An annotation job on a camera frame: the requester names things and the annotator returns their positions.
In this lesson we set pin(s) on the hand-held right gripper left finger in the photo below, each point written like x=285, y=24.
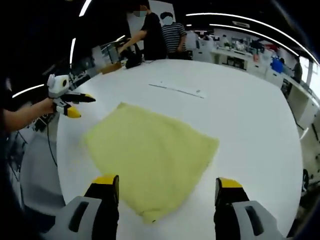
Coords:
x=80, y=220

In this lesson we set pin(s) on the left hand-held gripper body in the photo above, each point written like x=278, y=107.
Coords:
x=58, y=86

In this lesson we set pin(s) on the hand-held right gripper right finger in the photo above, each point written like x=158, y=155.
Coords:
x=240, y=220

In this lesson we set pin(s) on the yellow garment with coloured sleeves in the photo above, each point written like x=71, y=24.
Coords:
x=150, y=155

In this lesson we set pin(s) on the person's left hand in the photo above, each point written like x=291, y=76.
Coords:
x=49, y=106

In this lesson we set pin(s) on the black bag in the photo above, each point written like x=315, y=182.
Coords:
x=132, y=58

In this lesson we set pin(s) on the black equipment stand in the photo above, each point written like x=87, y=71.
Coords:
x=306, y=177

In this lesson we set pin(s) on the white square pillar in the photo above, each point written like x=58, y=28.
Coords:
x=160, y=6

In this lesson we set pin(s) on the white side desk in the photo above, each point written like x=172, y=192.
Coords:
x=302, y=105

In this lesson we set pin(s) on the white cabinet row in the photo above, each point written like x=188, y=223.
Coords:
x=250, y=66

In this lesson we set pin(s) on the blue container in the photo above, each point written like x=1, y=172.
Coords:
x=277, y=65

